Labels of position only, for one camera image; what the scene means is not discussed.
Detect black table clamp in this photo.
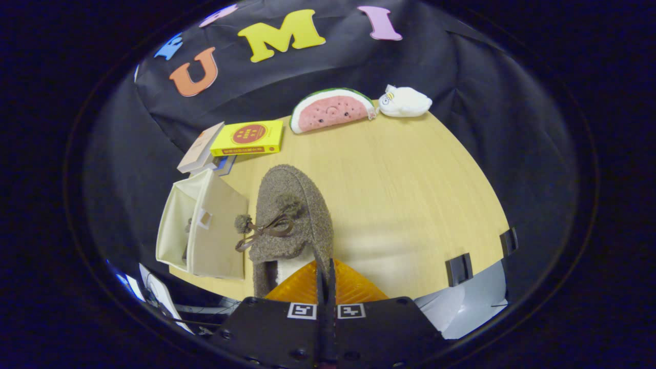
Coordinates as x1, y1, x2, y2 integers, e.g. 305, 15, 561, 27
500, 227, 519, 258
445, 253, 474, 288

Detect black backdrop cloth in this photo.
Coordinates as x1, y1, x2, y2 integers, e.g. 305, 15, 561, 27
85, 0, 580, 329

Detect yellow book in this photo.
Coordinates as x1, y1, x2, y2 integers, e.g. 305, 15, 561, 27
210, 119, 284, 157

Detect watermelon plush toy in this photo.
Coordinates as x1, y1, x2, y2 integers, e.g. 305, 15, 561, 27
289, 87, 377, 135

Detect beige book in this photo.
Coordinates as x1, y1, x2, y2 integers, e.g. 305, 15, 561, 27
177, 121, 226, 174

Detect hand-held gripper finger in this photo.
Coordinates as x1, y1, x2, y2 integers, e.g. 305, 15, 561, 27
210, 258, 329, 368
328, 258, 445, 368

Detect white plush toy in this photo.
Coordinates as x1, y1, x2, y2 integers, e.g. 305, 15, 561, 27
378, 85, 433, 118

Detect white book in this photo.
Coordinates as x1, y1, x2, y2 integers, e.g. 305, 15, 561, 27
189, 158, 222, 178

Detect cream fabric storage box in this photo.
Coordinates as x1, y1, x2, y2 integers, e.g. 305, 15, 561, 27
155, 168, 250, 281

